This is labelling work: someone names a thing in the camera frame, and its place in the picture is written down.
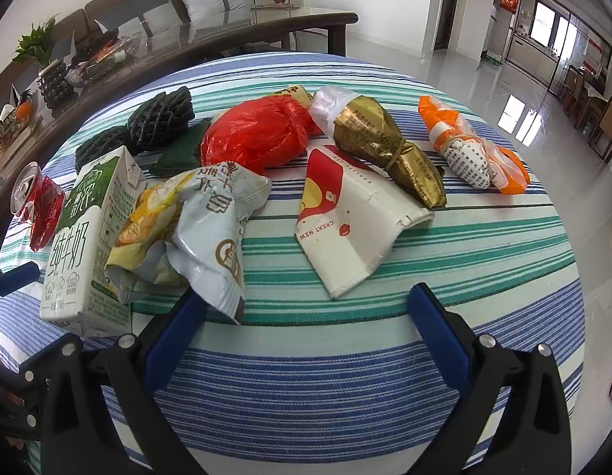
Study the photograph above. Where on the dark green packet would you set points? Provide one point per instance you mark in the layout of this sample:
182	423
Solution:
179	156

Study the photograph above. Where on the printed white paper packet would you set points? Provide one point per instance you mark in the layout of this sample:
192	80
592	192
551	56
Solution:
466	163

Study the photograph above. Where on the green potted plant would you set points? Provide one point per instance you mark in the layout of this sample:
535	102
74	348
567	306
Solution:
36	42

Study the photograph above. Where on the yellow and white snack packet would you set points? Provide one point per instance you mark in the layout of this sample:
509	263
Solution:
197	217

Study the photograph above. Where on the white plastic bag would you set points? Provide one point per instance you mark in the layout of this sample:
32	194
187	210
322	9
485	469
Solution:
325	106

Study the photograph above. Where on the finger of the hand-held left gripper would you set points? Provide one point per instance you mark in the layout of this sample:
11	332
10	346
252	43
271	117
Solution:
16	401
13	277

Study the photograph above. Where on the crushed red drink can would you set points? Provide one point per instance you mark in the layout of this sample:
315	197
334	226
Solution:
41	203

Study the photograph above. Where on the beige snack packet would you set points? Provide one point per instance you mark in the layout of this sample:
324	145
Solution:
296	95

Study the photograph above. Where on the red plastic bag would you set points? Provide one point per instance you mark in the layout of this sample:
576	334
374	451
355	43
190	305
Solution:
251	133

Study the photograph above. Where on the small black foam net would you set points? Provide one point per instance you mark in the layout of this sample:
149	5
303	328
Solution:
100	146

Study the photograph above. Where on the dark wooden glass-top coffee table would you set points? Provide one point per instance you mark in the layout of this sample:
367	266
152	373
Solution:
306	21

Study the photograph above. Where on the green and white milk carton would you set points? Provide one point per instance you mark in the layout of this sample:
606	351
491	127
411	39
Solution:
78	257

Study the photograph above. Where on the dining table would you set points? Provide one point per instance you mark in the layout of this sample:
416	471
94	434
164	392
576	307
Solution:
593	96

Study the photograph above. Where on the glass fruit bowl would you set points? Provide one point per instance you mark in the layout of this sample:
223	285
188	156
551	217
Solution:
103	57

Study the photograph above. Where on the glass sliding door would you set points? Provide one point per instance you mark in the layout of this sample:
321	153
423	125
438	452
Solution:
543	24

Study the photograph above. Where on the large black foam net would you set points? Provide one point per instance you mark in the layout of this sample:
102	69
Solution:
157	118

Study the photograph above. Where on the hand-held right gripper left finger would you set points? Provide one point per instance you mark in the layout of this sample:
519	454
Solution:
172	341

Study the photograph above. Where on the flattened red and white paper cup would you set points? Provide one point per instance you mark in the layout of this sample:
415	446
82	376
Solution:
350	227

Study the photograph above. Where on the orange fruit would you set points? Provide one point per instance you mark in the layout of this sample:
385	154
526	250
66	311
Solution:
22	110

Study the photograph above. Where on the wooden dining chair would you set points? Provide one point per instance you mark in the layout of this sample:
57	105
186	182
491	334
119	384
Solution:
608	123

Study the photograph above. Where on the light grey pillow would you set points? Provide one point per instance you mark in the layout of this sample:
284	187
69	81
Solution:
207	2

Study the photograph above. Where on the gold foil packet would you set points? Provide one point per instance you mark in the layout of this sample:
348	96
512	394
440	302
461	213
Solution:
375	133

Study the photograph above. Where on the brown sofa with grey cushions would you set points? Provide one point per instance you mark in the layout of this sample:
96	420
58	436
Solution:
152	2

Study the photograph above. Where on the orange plastic bag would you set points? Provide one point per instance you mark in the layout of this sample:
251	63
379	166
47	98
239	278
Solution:
437	118

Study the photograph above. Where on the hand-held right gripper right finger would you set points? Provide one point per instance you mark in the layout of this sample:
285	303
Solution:
439	336

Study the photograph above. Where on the dark wooden door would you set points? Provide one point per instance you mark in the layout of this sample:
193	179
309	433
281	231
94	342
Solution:
447	5

